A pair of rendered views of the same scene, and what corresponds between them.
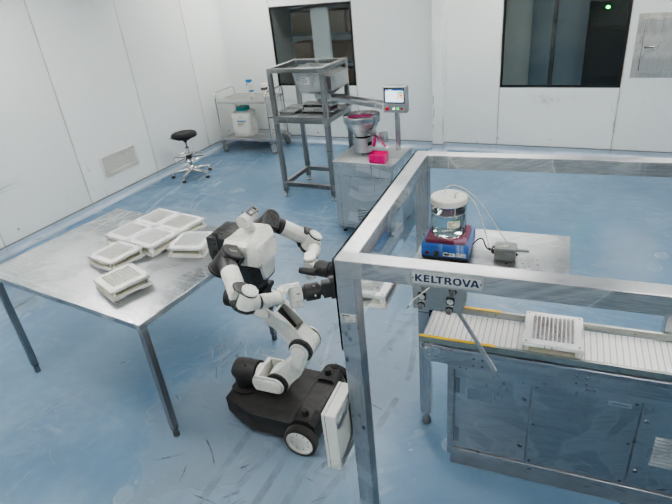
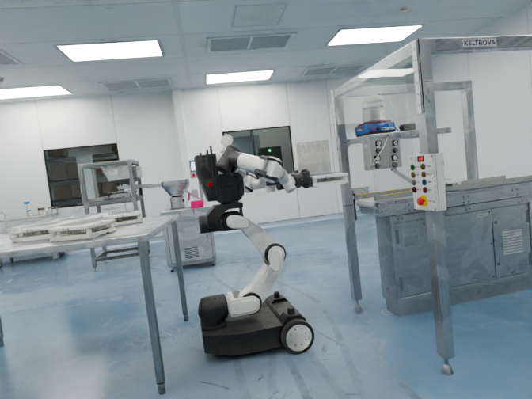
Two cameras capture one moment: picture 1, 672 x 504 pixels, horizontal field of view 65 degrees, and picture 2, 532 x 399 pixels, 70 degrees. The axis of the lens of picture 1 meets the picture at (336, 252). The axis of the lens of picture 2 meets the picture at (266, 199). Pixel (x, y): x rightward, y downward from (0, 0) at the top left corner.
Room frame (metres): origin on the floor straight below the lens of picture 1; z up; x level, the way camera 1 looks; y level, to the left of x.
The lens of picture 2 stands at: (0.43, 1.74, 1.09)
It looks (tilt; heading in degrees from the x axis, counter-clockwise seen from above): 4 degrees down; 323
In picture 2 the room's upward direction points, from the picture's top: 6 degrees counter-clockwise
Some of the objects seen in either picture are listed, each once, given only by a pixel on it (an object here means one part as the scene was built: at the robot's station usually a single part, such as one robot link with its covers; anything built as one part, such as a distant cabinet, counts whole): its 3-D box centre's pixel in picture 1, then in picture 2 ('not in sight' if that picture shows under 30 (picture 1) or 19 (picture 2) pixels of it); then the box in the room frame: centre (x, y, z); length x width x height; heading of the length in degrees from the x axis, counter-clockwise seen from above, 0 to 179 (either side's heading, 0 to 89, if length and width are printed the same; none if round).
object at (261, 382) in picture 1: (274, 375); (241, 302); (2.50, 0.44, 0.28); 0.21 x 0.20 x 0.13; 65
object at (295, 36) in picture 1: (312, 46); (84, 176); (8.23, 0.03, 1.43); 1.32 x 0.01 x 1.11; 61
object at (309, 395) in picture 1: (281, 387); (248, 314); (2.49, 0.42, 0.19); 0.64 x 0.52 x 0.33; 65
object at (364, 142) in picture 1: (368, 133); (181, 194); (5.12, -0.44, 0.95); 0.49 x 0.36 x 0.37; 61
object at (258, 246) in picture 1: (244, 253); (220, 175); (2.52, 0.48, 1.12); 0.34 x 0.30 x 0.36; 155
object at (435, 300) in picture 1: (439, 285); (381, 153); (1.96, -0.44, 1.14); 0.22 x 0.11 x 0.20; 66
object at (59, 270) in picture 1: (126, 256); (47, 238); (3.20, 1.40, 0.84); 1.50 x 1.10 x 0.04; 57
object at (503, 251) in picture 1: (503, 251); (406, 127); (1.93, -0.69, 1.30); 0.12 x 0.07 x 0.06; 66
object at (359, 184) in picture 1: (374, 190); (190, 236); (5.05, -0.46, 0.38); 0.63 x 0.57 x 0.76; 61
